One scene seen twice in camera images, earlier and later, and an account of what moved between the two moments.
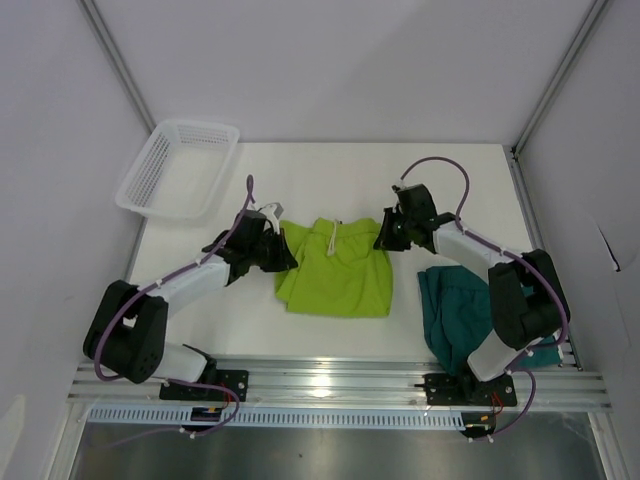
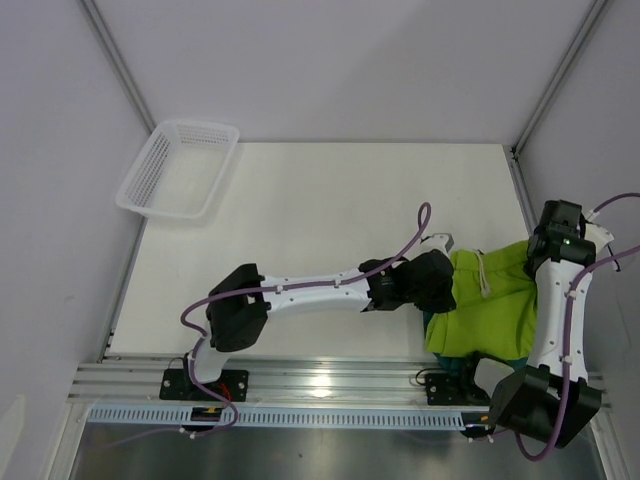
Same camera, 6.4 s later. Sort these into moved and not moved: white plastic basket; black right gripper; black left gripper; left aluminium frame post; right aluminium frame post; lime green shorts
Moved: lime green shorts; black right gripper; black left gripper
Not moved: right aluminium frame post; white plastic basket; left aluminium frame post
